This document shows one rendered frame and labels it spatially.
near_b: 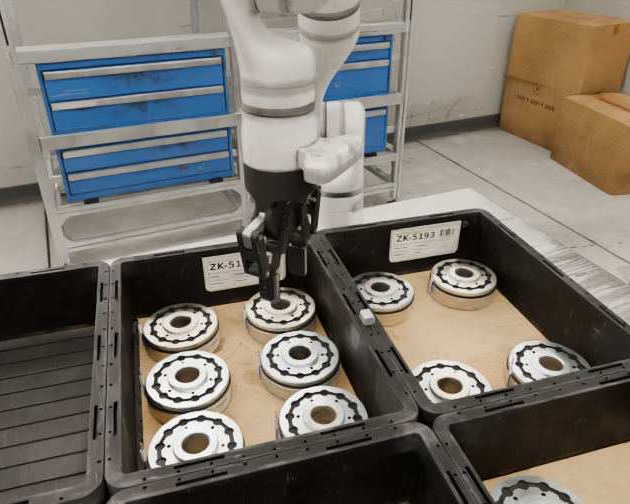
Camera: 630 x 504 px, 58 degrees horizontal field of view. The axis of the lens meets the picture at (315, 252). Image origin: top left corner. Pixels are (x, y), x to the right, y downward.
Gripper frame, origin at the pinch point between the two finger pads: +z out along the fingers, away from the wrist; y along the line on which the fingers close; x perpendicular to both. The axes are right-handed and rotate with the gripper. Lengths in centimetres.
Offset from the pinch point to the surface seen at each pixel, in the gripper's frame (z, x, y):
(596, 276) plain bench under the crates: 30, 33, -70
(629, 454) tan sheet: 17.2, 39.2, -9.1
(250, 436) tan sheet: 17.2, 0.1, 8.8
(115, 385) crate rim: 7.2, -10.6, 16.9
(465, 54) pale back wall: 45, -69, -353
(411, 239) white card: 10.5, 4.3, -32.9
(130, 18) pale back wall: 10, -202, -185
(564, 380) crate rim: 7.2, 30.6, -5.9
